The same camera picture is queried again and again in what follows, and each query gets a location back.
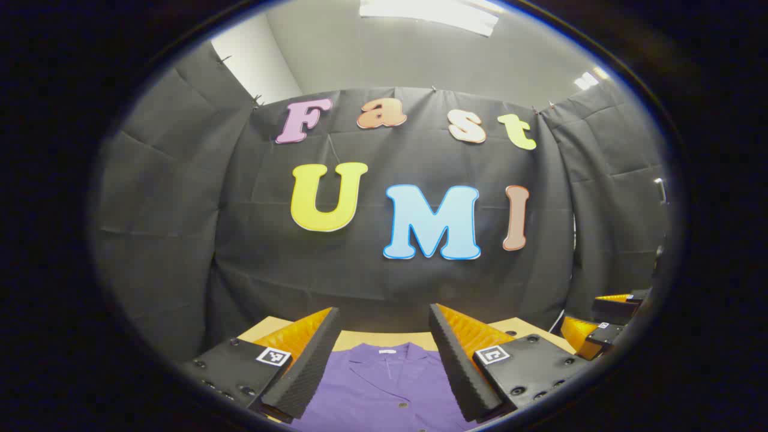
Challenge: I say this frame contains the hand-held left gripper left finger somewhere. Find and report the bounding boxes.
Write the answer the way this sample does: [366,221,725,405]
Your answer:
[180,307,341,424]

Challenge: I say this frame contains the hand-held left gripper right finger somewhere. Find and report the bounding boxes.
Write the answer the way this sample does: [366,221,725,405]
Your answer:
[428,303,592,422]

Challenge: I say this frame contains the purple collared shirt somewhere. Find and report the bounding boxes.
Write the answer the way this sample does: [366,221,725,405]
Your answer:
[297,342,481,432]

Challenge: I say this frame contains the black backdrop cloth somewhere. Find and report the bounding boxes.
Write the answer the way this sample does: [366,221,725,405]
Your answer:
[93,41,671,364]

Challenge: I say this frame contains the long ceiling light panel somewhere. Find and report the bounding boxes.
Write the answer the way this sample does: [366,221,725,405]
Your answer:
[359,0,500,37]

